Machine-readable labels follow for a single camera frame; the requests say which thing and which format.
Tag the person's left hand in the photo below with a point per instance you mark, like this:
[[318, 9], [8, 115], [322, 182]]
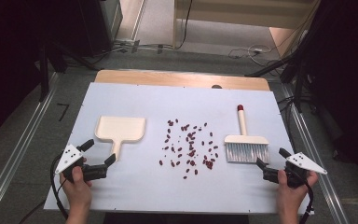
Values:
[[77, 193]]

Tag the aluminium floor rail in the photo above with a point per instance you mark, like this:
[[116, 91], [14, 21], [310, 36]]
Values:
[[317, 155], [15, 146]]

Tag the wooden table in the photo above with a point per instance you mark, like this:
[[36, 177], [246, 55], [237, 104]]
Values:
[[167, 79]]

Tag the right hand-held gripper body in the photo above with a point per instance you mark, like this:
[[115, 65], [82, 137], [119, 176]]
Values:
[[304, 163]]

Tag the group of red beans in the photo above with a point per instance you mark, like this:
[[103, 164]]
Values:
[[209, 164]]

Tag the dark cabinet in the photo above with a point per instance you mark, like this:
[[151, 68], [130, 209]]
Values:
[[96, 28]]

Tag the cream plastic dustpan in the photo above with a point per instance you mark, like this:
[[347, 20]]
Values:
[[119, 127]]

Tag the cream hand brush red tip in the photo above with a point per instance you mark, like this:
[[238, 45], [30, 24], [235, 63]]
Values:
[[245, 140]]

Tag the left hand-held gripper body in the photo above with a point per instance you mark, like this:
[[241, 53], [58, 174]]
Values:
[[70, 158]]

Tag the black tripod stand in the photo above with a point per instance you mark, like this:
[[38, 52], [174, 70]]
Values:
[[44, 71], [298, 81]]

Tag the white table cover board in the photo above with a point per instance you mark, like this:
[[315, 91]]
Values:
[[167, 193]]

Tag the person's right hand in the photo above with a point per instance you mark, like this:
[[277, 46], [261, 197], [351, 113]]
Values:
[[289, 196]]

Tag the light wooden shelf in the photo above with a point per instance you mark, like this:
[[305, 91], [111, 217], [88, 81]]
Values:
[[230, 17]]

